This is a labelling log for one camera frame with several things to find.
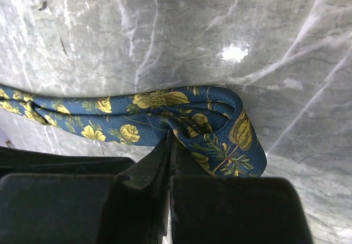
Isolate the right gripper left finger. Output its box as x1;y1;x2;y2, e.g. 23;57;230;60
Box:
1;134;172;243

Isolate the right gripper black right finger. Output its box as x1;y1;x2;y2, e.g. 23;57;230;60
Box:
170;140;313;243

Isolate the blue floral tie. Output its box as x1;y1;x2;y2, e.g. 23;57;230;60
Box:
1;86;267;177

